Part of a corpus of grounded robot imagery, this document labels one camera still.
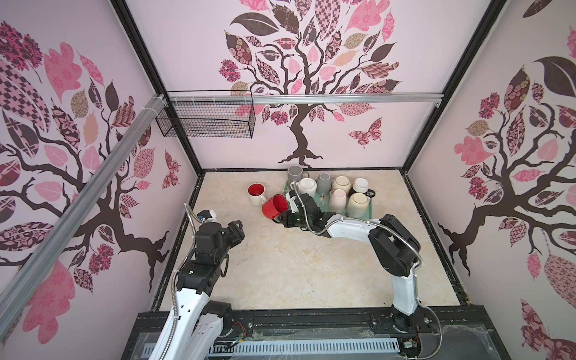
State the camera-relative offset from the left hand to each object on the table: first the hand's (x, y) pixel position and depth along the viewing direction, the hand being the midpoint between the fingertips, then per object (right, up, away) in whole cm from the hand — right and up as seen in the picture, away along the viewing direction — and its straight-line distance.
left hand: (235, 230), depth 76 cm
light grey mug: (+35, +17, +27) cm, 47 cm away
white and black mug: (+51, +16, +24) cm, 59 cm away
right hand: (+14, +4, +14) cm, 20 cm away
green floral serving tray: (+34, +8, +30) cm, 46 cm away
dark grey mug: (+21, +22, +28) cm, 42 cm away
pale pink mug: (+40, +9, +21) cm, 46 cm away
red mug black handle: (+12, +7, +11) cm, 18 cm away
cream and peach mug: (+43, +18, +27) cm, 54 cm away
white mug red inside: (+2, +13, +28) cm, 31 cm away
